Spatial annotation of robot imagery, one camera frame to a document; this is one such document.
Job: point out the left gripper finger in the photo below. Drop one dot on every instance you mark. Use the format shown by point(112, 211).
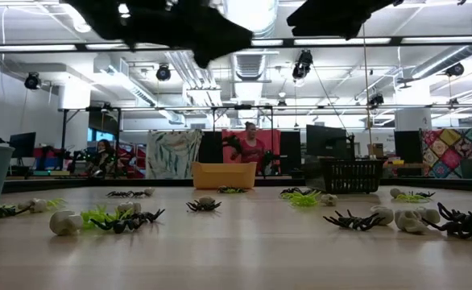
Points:
point(228, 36)
point(204, 54)

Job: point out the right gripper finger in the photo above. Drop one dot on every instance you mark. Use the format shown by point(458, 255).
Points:
point(332, 29)
point(328, 12)

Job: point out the white plastic skull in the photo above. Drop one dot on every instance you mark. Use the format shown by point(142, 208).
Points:
point(39, 206)
point(129, 207)
point(397, 193)
point(431, 216)
point(206, 200)
point(411, 222)
point(385, 215)
point(329, 200)
point(149, 191)
point(65, 223)

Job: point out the black background robot arm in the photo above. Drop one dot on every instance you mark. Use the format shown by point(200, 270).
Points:
point(269, 165)

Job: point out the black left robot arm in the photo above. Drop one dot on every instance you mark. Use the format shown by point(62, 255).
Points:
point(95, 16)

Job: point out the black overhead light bar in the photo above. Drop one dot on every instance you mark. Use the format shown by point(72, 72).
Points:
point(340, 41)

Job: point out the black ceiling spotlight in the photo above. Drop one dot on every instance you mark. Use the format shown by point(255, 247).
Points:
point(32, 81)
point(163, 73)
point(302, 64)
point(455, 69)
point(376, 100)

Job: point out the black upright panel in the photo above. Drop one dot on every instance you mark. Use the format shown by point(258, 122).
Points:
point(290, 149)
point(209, 147)

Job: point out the leaf print cloth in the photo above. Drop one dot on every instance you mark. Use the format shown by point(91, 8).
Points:
point(171, 155)

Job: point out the standing person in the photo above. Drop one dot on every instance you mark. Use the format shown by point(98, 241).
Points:
point(253, 151)

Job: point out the red cloth backdrop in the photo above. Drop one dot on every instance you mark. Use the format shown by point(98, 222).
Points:
point(272, 141)

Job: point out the yellow plastic bin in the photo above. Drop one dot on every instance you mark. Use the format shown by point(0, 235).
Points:
point(224, 177)

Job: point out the brown cardboard box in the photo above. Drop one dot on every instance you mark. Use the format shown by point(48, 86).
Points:
point(377, 151)

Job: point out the seated person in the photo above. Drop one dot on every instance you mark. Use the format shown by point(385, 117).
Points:
point(104, 155)

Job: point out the black mesh basket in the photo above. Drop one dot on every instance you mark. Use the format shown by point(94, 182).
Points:
point(353, 177)

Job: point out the colourful patchwork quilt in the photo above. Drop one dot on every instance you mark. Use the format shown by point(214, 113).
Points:
point(453, 153)

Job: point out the silver ventilation duct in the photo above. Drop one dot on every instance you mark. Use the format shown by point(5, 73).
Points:
point(264, 16)

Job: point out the black aluminium table frame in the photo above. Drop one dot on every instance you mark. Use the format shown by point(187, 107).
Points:
point(159, 182)

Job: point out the black metal frame rack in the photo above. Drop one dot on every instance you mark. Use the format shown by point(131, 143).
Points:
point(64, 137)

